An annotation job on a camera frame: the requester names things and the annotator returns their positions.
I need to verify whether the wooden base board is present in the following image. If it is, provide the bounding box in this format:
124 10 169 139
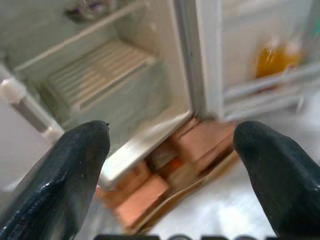
134 149 241 233

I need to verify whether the dark round container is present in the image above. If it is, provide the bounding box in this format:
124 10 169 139
63 0 120 22

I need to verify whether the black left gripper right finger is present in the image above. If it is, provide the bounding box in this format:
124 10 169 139
233 121 320 240

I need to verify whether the white door shelf rail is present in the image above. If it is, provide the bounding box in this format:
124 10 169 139
223 62 320 121

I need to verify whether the white slatted fridge rack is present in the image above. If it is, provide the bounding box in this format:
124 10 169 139
39 39 158 113

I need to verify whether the orange juice bottle white cap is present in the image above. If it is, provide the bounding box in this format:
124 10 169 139
254 37 286 80
282 37 307 73

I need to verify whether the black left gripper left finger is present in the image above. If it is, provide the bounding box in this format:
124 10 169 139
0 120 111 240

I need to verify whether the orange clay brick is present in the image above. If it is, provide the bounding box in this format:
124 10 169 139
172 117 237 166
117 172 172 228

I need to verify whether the silver fridge door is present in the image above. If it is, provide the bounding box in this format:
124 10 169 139
194 0 320 123

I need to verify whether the silver mini fridge body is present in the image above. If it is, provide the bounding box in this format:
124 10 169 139
0 0 208 191

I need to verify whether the white and grey tube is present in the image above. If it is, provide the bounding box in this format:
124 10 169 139
0 63 65 141

